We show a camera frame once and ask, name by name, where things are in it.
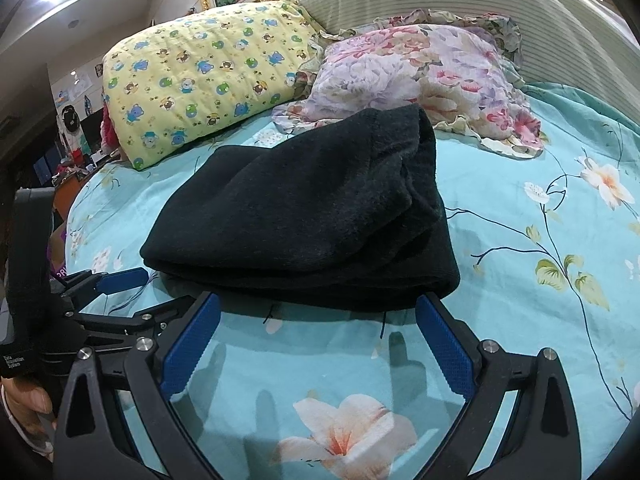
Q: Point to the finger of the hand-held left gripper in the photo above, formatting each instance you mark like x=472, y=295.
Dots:
x=120, y=280
x=125, y=322

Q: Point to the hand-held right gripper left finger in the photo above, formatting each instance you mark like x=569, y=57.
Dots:
x=190, y=345

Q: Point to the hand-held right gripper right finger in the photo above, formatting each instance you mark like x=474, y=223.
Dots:
x=445, y=345

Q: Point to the black pants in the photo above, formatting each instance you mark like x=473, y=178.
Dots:
x=300, y=210

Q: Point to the person's left hand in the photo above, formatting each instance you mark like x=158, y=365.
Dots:
x=25, y=405

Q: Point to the purple clothing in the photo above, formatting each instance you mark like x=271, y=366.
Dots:
x=57, y=255

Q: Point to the teal floral bed sheet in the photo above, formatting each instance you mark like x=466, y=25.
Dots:
x=500, y=210

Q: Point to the red cloth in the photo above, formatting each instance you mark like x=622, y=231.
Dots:
x=109, y=132

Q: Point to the yellow cartoon print pillow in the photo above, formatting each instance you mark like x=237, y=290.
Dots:
x=200, y=85

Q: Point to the pink floral ruffled pillow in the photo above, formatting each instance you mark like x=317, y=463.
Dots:
x=400, y=70

